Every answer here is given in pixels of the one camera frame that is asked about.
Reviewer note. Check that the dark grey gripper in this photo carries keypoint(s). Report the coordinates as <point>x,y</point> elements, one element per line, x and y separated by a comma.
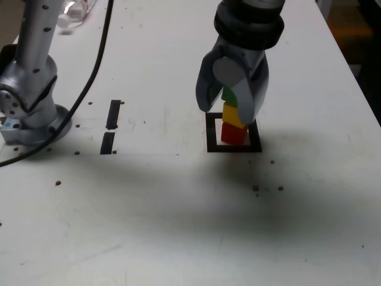
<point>244,56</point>

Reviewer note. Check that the green cube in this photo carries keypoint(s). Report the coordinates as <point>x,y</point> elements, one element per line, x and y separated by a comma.
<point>229,96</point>

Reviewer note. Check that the yellow cube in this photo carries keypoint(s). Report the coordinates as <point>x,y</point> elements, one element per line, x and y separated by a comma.
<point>230,116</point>

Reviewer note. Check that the red cube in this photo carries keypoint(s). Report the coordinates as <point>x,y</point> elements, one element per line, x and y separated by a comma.
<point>233,134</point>

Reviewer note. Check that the black tape square outline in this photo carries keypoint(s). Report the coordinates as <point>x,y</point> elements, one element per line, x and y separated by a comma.
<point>256,137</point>

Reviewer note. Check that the black tape strip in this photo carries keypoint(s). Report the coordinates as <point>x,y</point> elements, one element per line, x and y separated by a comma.
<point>113,114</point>

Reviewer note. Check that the clear plastic bottle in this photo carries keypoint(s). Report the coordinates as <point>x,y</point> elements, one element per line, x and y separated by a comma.
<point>74,13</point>

